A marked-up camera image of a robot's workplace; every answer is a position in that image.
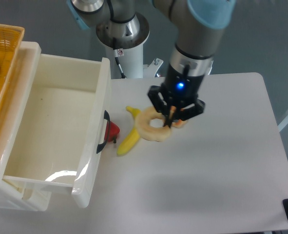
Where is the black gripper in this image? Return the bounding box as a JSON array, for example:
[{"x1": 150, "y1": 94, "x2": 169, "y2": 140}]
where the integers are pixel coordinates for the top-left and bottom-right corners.
[{"x1": 148, "y1": 64, "x2": 205, "y2": 128}]

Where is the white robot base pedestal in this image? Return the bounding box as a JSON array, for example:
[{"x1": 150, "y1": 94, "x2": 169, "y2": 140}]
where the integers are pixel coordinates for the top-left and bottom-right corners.
[{"x1": 96, "y1": 13, "x2": 163, "y2": 79}]

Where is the red bell pepper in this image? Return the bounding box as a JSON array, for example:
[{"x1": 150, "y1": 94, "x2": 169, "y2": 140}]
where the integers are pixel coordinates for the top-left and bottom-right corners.
[{"x1": 104, "y1": 121, "x2": 120, "y2": 143}]

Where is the white open upper drawer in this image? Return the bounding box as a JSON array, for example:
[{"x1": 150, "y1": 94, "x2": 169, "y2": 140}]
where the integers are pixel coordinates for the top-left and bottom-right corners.
[{"x1": 3, "y1": 54, "x2": 111, "y2": 208}]

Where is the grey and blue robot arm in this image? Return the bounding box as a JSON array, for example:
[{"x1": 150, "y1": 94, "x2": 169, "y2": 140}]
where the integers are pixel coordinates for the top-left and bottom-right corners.
[{"x1": 67, "y1": 0, "x2": 236, "y2": 126}]

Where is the black cable on pedestal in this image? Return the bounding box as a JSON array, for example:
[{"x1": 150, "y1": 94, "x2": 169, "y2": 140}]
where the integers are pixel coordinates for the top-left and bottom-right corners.
[{"x1": 112, "y1": 38, "x2": 127, "y2": 79}]

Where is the orange plastic basket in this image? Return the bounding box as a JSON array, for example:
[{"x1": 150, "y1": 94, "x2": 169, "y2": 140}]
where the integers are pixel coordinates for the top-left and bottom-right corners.
[{"x1": 0, "y1": 24, "x2": 25, "y2": 110}]

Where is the yellow banana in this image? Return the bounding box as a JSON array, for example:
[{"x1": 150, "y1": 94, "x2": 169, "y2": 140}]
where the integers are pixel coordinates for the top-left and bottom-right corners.
[{"x1": 117, "y1": 106, "x2": 141, "y2": 156}]

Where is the knotted orange bread roll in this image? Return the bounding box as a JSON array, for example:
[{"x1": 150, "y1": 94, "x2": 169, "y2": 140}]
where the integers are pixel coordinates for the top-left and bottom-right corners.
[{"x1": 171, "y1": 119, "x2": 188, "y2": 129}]

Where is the black drawer handle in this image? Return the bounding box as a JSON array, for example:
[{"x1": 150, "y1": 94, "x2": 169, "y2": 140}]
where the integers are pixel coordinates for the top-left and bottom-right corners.
[{"x1": 96, "y1": 110, "x2": 111, "y2": 154}]

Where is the white drawer cabinet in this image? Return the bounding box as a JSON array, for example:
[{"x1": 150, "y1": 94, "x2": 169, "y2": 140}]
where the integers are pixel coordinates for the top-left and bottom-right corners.
[{"x1": 0, "y1": 41, "x2": 51, "y2": 211}]

